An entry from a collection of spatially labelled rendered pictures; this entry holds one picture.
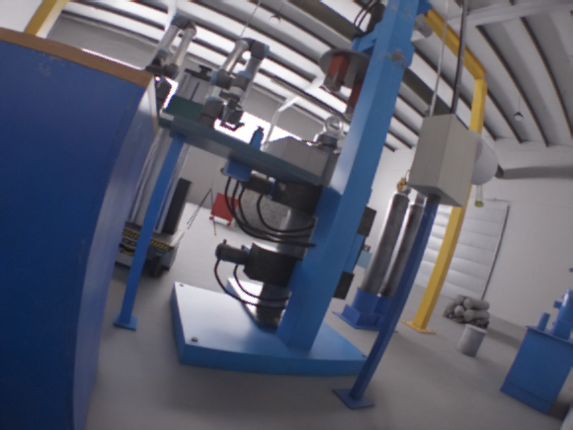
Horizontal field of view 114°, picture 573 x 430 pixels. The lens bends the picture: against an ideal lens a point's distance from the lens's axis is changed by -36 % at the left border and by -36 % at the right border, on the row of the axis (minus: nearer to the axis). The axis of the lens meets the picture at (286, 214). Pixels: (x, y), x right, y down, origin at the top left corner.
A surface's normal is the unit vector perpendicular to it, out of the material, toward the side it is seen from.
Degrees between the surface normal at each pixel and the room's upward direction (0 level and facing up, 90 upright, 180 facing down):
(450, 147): 90
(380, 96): 90
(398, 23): 90
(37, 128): 90
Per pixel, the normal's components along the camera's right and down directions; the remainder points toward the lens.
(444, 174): 0.41, 0.13
